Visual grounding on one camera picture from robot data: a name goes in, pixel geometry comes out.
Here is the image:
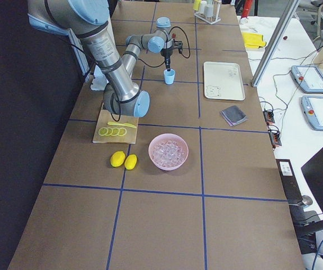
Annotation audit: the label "white camera mast pole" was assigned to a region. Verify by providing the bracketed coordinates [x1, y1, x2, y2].
[91, 65, 108, 91]

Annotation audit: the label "grey folded cloth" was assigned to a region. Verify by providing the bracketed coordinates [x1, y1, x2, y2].
[220, 105, 248, 127]

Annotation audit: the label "yellow upturned cup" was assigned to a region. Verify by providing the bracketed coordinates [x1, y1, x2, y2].
[193, 0, 201, 11]

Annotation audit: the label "red fire extinguisher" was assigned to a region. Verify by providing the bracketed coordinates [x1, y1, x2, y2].
[241, 0, 253, 19]

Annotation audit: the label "clear ice cubes pile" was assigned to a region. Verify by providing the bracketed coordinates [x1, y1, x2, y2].
[151, 140, 186, 168]

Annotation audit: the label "light blue plastic cup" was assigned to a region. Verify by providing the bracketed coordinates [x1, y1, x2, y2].
[163, 69, 176, 85]

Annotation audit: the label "white upturned cup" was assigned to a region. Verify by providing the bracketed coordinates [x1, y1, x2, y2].
[199, 0, 207, 14]

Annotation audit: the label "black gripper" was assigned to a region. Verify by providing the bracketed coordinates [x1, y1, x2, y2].
[160, 47, 173, 70]

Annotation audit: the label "yellow lemon left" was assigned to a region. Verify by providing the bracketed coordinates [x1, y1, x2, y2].
[110, 151, 126, 168]

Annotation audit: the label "white wire cup rack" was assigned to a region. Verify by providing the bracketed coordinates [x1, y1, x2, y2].
[193, 0, 222, 25]

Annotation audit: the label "yellow lemon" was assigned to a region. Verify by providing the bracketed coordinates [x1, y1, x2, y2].
[124, 154, 138, 170]
[110, 151, 126, 168]

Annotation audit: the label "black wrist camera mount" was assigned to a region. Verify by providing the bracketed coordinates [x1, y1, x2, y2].
[173, 40, 183, 54]

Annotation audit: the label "yellow cloth on desk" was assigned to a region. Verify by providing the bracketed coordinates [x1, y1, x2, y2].
[241, 32, 267, 49]

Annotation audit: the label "pink bowl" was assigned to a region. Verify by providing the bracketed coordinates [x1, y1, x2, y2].
[148, 133, 189, 170]

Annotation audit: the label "yellow lemon right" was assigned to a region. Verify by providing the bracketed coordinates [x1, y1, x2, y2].
[124, 154, 138, 170]

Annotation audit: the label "near teach pendant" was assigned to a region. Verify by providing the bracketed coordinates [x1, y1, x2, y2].
[300, 96, 323, 131]

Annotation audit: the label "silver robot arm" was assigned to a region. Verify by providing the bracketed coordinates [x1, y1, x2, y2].
[28, 0, 173, 118]

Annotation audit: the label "yellow plastic knife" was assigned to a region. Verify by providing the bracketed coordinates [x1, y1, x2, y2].
[107, 121, 137, 129]

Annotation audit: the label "cream bear serving tray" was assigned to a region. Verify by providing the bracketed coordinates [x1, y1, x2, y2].
[203, 61, 245, 101]

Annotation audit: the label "far teach pendant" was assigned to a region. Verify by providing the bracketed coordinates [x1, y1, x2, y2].
[291, 65, 323, 94]

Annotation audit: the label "lemon slices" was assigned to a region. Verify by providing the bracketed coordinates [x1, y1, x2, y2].
[98, 127, 127, 137]

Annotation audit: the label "grey upturned cup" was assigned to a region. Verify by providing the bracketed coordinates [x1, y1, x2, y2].
[204, 4, 214, 18]

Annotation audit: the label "teach pendant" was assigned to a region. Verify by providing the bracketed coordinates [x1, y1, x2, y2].
[300, 96, 323, 131]
[291, 65, 323, 94]

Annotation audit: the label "wooden cutting board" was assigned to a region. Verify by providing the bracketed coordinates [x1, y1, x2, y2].
[92, 103, 139, 144]

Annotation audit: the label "aluminium frame post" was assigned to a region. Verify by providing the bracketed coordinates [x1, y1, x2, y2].
[251, 0, 300, 87]

